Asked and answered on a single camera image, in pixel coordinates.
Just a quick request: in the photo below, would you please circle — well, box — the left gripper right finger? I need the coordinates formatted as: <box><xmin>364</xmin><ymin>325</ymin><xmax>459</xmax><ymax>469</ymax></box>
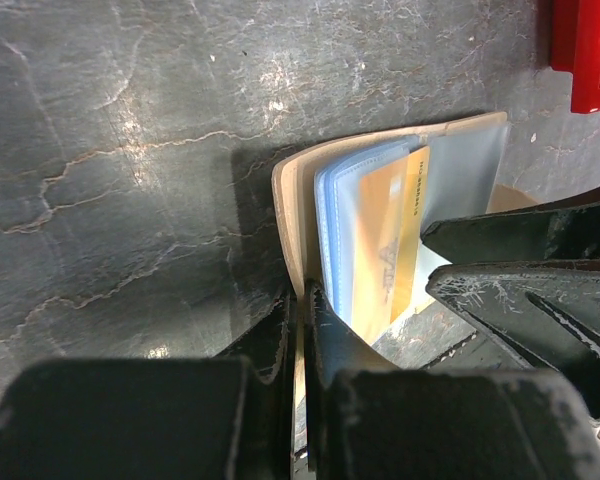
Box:
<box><xmin>304</xmin><ymin>282</ymin><xmax>600</xmax><ymax>479</ymax></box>

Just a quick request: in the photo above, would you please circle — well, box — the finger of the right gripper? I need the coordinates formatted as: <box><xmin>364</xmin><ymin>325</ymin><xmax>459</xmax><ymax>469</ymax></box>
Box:
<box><xmin>426</xmin><ymin>259</ymin><xmax>600</xmax><ymax>425</ymax></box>
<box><xmin>422</xmin><ymin>202</ymin><xmax>600</xmax><ymax>264</ymax></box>

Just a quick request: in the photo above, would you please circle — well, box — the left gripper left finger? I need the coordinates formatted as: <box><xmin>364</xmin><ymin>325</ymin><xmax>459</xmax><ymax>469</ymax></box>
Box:
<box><xmin>0</xmin><ymin>293</ymin><xmax>293</xmax><ymax>479</ymax></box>

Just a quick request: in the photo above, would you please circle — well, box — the red plastic bin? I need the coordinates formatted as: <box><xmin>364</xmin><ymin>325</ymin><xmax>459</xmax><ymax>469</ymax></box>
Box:
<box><xmin>550</xmin><ymin>0</ymin><xmax>600</xmax><ymax>114</ymax></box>

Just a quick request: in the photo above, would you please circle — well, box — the gold credit card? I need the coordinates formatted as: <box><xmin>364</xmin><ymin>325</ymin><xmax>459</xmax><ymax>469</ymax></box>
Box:
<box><xmin>351</xmin><ymin>147</ymin><xmax>430</xmax><ymax>344</ymax></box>

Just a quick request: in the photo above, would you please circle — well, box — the beige leather card holder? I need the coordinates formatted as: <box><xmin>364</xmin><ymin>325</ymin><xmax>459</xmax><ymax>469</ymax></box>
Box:
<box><xmin>271</xmin><ymin>112</ymin><xmax>531</xmax><ymax>368</ymax></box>

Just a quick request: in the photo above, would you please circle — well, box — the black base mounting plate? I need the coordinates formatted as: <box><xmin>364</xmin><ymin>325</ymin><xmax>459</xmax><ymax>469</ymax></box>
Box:
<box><xmin>373</xmin><ymin>301</ymin><xmax>520</xmax><ymax>370</ymax></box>

